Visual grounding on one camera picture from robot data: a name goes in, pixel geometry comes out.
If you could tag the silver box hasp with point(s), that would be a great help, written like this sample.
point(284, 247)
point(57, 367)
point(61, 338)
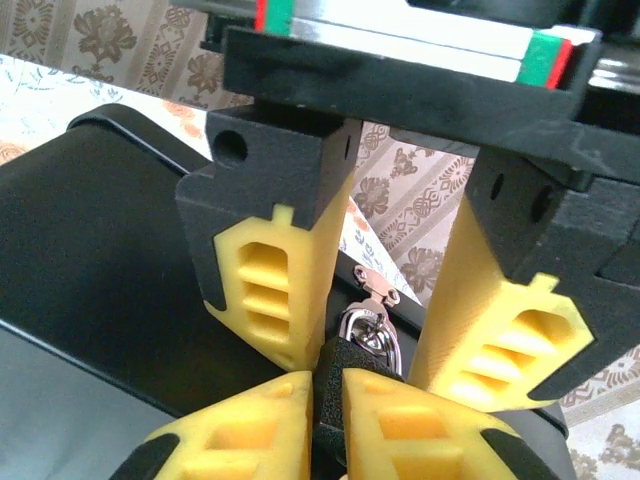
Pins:
point(372, 282)

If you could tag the floral patterned table cover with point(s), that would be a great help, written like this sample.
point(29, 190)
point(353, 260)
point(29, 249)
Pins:
point(30, 100)

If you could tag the black padlock with silver shackle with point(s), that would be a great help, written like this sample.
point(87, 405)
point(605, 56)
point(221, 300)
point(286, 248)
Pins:
point(330, 390)

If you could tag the black starry night box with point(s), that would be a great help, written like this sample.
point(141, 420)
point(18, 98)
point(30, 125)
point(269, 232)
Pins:
point(75, 225)

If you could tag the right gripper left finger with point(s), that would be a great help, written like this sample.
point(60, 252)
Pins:
point(250, 430)

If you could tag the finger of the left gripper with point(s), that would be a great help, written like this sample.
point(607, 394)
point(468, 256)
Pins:
point(280, 170)
point(550, 260)

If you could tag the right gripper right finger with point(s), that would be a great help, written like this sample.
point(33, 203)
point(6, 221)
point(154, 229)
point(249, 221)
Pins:
point(450, 440)

